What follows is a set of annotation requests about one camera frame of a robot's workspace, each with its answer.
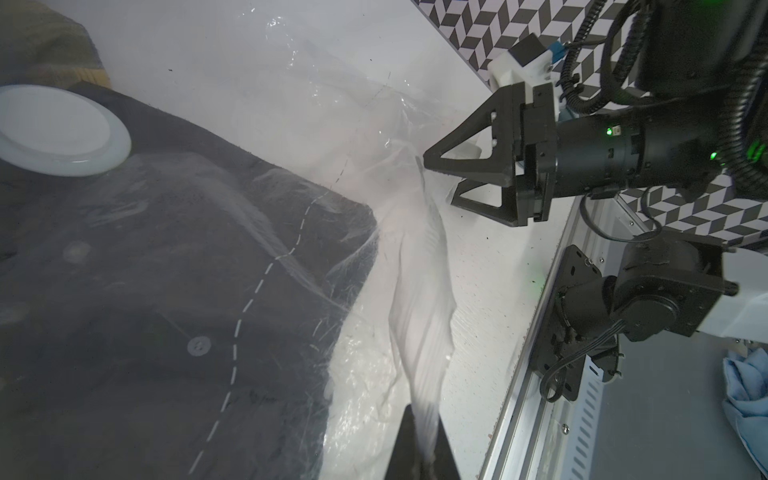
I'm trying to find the light blue cloth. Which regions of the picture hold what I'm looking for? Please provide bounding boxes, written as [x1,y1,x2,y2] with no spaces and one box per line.
[722,348,767,477]

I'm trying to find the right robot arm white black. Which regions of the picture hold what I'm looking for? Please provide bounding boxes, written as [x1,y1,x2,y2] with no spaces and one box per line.
[424,1,767,353]

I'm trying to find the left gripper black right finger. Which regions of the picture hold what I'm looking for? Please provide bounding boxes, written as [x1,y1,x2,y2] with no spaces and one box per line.
[432,418,461,480]

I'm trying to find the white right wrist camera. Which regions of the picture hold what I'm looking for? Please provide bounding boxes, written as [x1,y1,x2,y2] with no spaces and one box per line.
[487,34,564,118]

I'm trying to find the yellow plaid shirt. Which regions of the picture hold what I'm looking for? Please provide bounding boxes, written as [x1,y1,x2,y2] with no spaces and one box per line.
[1,1,111,89]

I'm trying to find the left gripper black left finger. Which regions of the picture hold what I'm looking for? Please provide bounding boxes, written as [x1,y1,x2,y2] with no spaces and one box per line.
[384,405,420,480]

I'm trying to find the clear plastic vacuum bag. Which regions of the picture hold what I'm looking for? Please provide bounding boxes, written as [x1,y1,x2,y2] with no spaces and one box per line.
[0,0,577,480]

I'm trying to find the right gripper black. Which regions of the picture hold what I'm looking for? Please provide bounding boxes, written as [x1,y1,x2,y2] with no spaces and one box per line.
[423,83,724,227]

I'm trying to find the black shirt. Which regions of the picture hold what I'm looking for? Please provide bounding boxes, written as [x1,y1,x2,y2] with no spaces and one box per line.
[1,83,377,479]

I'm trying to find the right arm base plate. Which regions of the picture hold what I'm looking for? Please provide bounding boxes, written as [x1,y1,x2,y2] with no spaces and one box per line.
[531,245,622,402]

